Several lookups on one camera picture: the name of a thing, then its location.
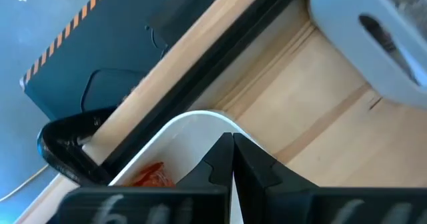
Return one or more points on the black hazard-striped floor mat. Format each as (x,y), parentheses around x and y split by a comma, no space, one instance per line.
(100,34)

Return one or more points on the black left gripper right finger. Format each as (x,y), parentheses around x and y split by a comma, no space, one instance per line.
(293,204)

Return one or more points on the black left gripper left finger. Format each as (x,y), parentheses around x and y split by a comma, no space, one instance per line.
(187,204)

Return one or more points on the grey plastic bin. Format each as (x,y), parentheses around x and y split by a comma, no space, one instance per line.
(340,24)

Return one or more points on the white plastic bin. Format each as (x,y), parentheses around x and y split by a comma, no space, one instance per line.
(187,144)

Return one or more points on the red Saucy Noods pack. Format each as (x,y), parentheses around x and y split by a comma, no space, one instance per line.
(151,177)

